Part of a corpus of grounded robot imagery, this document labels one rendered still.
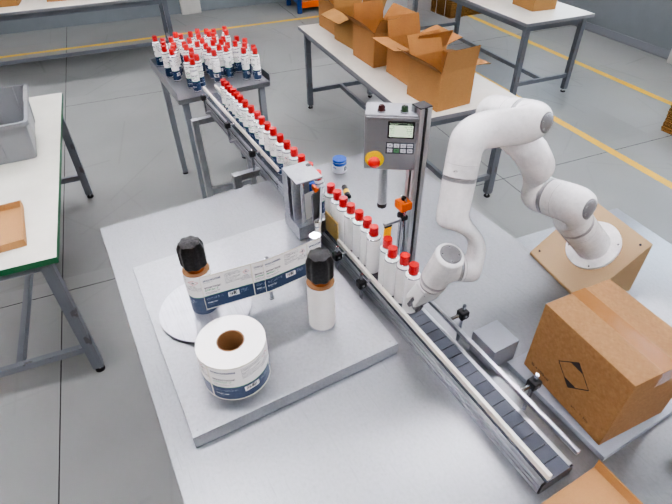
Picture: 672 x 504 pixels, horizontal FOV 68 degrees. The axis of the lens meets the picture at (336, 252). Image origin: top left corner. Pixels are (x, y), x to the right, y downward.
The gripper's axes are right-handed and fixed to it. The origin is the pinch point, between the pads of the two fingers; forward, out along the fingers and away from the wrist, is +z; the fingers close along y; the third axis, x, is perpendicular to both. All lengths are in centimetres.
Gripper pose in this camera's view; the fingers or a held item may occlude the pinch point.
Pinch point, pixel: (417, 305)
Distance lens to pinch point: 165.4
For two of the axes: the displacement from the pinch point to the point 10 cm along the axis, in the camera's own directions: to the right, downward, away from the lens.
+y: -8.8, 3.2, -3.6
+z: -1.5, 5.3, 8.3
